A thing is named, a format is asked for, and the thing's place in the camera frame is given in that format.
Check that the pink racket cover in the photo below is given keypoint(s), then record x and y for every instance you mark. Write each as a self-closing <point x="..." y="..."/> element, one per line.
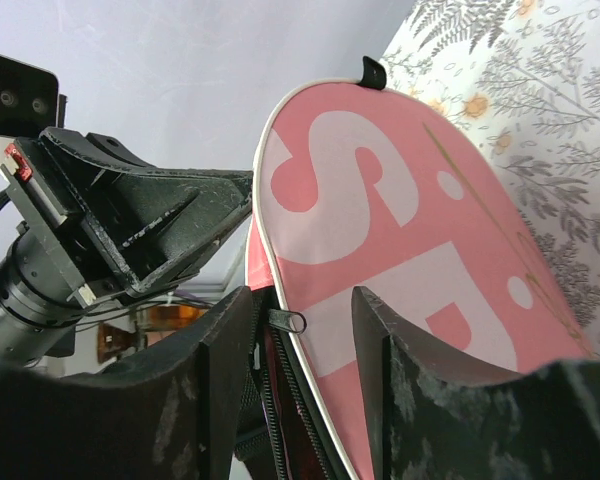
<point x="356" y="184"/>

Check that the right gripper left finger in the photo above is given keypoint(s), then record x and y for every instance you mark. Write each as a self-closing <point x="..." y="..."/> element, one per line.
<point x="167" y="412"/>

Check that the floral tablecloth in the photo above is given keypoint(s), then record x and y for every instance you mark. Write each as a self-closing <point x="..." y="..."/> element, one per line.
<point x="521" y="79"/>

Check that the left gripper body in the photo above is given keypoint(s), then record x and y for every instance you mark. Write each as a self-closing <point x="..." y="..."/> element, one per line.
<point x="53" y="274"/>

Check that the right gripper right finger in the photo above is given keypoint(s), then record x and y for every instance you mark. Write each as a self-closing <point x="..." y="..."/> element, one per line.
<point x="435" y="412"/>

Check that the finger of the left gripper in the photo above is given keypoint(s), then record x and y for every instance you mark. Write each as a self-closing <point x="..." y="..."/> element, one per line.
<point x="155" y="227"/>

